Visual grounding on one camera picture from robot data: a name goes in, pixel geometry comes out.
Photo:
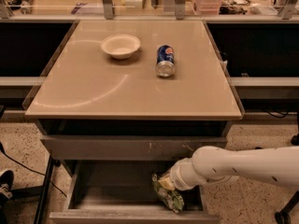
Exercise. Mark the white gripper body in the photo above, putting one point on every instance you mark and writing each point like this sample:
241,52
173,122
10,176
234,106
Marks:
177,174

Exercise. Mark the green jalapeno chip bag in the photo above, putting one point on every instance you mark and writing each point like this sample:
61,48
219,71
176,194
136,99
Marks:
171,198

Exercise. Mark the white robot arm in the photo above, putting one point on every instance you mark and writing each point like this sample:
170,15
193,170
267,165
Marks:
213,165

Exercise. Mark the open middle drawer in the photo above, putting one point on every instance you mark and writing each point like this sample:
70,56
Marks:
121,192

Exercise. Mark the grey drawer cabinet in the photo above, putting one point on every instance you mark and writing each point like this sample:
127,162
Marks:
92,107

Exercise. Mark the blue pepsi soda can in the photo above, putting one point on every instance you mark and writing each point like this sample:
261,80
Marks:
165,66

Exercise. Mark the black office chair base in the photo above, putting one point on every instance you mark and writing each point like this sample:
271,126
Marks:
282,217

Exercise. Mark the black metal stand leg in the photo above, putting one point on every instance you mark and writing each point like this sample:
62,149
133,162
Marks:
44,193

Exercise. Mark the white paper bowl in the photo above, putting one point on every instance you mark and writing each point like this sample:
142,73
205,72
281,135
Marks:
120,47

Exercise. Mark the black sneaker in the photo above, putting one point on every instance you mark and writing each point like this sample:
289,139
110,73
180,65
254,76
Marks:
6,182

